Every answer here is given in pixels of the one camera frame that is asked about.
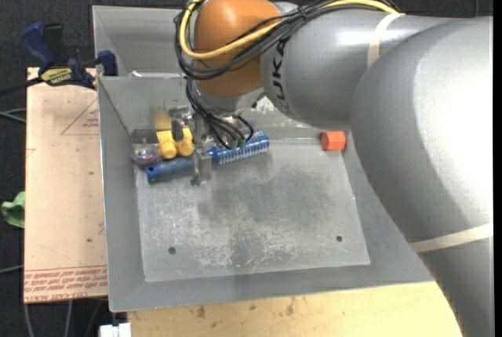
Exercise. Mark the orange block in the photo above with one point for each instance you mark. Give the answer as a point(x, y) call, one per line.
point(333, 140)

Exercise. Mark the blue dish brush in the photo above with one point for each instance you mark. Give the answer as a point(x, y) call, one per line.
point(172, 167)

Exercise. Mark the yellow and black toy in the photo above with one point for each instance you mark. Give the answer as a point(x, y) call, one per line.
point(169, 145)

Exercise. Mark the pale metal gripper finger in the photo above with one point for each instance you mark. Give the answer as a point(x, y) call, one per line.
point(195, 171)
point(206, 167)

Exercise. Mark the black cylinder on white bracket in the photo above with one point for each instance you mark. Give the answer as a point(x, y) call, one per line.
point(255, 104)

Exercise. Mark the brown cardboard board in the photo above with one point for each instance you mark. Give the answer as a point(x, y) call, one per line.
point(62, 190)

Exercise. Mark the clear purple spinning top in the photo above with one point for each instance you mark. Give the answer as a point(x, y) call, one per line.
point(144, 157)

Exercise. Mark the grey metal bin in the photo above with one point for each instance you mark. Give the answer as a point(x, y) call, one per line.
point(251, 210)

